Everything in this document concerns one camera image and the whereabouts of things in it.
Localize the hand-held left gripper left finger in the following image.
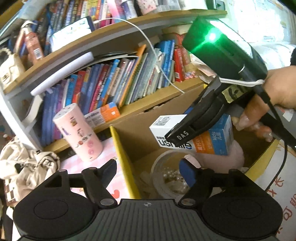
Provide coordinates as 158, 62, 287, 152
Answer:
33, 159, 117, 208

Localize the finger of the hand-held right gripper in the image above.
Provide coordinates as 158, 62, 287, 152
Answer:
184, 77, 221, 114
165, 93, 232, 145

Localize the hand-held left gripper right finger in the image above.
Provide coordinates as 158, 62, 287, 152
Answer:
179, 159, 265, 208

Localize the pearl hair clip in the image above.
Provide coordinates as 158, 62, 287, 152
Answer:
162, 170, 185, 186

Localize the white orange toothpaste box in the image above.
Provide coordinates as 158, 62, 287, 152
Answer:
84, 102, 121, 127
149, 113, 233, 156

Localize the silver duct tape roll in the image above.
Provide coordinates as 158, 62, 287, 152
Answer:
150, 149, 197, 200

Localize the yellow cardboard box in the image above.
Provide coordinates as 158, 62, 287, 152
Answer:
109, 82, 287, 200

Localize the person's right hand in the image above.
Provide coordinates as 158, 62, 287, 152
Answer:
232, 65, 296, 143

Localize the pink checked table mat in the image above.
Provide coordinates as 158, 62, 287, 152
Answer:
59, 137, 296, 241

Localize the stack of papers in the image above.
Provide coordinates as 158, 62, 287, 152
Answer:
190, 58, 218, 84

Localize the pink printed cylinder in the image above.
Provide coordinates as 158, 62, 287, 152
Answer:
53, 103, 103, 163

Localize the white lace cloth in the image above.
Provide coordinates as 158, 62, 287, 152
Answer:
252, 42, 296, 70

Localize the white wooden bookshelf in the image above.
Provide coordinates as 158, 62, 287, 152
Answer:
0, 0, 228, 153

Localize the row of children's books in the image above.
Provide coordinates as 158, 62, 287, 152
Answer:
42, 39, 199, 149

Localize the beige cloth bag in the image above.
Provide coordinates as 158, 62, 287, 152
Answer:
0, 137, 61, 197

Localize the printed pen cup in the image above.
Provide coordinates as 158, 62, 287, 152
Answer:
136, 0, 158, 15

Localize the wooden chessboard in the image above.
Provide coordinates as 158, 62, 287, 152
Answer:
2, 178, 21, 207

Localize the white lamp bar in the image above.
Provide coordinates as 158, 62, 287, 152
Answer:
31, 51, 94, 96

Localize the pink gradient bottle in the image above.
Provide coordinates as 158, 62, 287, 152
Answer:
107, 0, 130, 20

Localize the white quilted purse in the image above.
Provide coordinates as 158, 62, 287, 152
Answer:
0, 47, 25, 90

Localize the tablet with lit screen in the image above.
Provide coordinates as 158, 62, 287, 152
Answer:
50, 16, 95, 51

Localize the pink pump bottle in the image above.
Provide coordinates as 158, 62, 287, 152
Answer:
20, 21, 44, 64

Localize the white wrist cord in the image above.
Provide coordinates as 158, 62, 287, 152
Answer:
218, 77, 265, 87

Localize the white charging cable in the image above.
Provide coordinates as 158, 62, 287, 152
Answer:
94, 17, 185, 94

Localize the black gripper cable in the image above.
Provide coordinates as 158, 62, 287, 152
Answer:
257, 86, 296, 193

